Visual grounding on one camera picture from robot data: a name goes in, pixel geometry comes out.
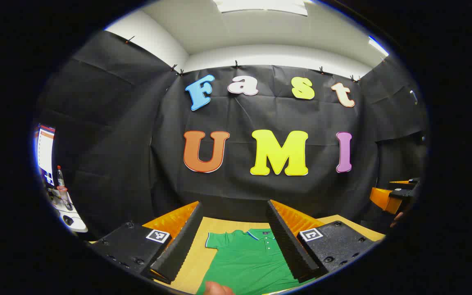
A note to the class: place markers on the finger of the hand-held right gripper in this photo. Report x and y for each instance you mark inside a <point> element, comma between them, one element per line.
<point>381,198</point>

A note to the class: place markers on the clear bottle with red cap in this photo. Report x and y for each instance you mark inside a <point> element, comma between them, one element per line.
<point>60,177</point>

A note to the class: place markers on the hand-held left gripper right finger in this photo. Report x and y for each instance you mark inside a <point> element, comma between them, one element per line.
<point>287,241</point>

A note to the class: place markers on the ceiling light panel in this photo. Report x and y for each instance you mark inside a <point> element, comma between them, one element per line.
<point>260,5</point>

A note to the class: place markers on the computer monitor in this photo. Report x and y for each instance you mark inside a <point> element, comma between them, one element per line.
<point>45,153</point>

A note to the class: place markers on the green T-shirt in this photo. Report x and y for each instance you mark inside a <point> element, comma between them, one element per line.
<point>244,262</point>

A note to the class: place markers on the white side table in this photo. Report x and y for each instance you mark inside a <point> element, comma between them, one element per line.
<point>70,215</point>

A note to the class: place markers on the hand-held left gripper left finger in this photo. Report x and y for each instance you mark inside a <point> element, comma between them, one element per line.
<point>182,246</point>

